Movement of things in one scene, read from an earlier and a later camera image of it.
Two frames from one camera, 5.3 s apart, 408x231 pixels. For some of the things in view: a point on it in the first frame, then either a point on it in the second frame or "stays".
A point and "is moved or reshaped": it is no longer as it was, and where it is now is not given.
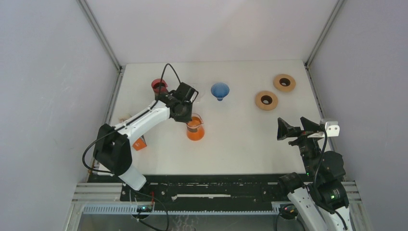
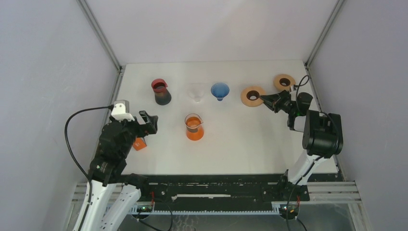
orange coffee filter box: (140, 144) stays
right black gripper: (284, 130) -> (269, 100)
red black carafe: (155, 84) stays
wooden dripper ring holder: (266, 100) is moved or reshaped
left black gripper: (187, 118) -> (145, 129)
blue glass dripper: (220, 90) stays
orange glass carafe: (195, 129) stays
